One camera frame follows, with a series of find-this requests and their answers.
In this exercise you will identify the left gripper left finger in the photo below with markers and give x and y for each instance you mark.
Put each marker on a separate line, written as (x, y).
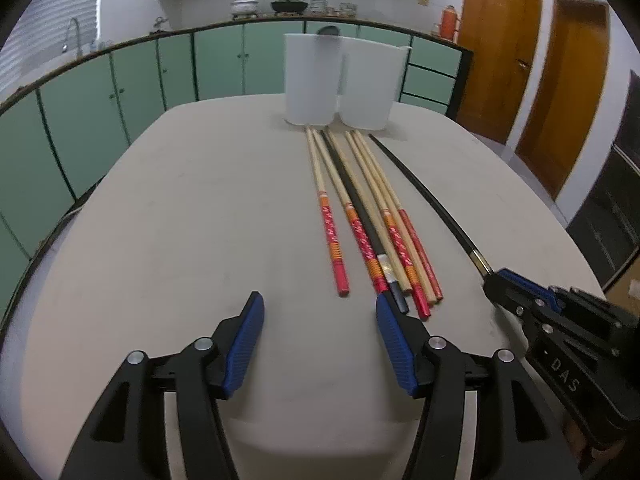
(124, 435)

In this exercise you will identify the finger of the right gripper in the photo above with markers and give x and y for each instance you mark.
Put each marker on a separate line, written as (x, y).
(512, 292)
(578, 306)

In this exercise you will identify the red floral bamboo chopstick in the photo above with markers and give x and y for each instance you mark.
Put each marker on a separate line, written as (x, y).
(376, 188)

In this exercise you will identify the red-handled bamboo chopstick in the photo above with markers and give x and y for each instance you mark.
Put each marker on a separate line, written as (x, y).
(334, 248)
(366, 250)

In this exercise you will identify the black chopstick with silver band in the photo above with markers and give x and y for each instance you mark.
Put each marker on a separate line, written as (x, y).
(388, 273)

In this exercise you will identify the metal spoon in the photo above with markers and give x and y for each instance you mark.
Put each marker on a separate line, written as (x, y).
(330, 30)

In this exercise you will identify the thin red-end bamboo chopstick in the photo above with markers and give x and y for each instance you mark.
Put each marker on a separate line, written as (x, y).
(425, 267)

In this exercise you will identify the green lower kitchen cabinets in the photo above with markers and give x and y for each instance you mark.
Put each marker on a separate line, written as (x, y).
(62, 135)

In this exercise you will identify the dark glass cabinet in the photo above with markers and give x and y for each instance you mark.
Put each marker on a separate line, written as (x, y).
(606, 227)

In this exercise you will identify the wooden door right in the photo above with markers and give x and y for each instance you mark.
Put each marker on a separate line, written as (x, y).
(569, 91)

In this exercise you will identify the wooden door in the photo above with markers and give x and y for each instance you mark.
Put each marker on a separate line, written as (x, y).
(503, 35)
(569, 91)

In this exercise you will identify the wooden door left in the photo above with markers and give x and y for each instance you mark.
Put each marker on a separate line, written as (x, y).
(503, 35)

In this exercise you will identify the orange thermos flask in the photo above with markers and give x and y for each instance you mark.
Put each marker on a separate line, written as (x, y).
(448, 25)

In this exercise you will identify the white double utensil holder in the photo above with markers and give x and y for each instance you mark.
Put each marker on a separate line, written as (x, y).
(352, 79)

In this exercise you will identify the black wok with lid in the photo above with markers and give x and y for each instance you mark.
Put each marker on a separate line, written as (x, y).
(288, 7)

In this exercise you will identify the white enamel pot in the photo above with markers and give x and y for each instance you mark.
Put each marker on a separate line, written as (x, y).
(244, 8)

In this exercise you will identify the chrome sink faucet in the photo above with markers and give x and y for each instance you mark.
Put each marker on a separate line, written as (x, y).
(72, 33)

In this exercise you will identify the white window blinds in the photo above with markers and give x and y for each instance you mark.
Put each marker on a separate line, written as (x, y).
(38, 36)

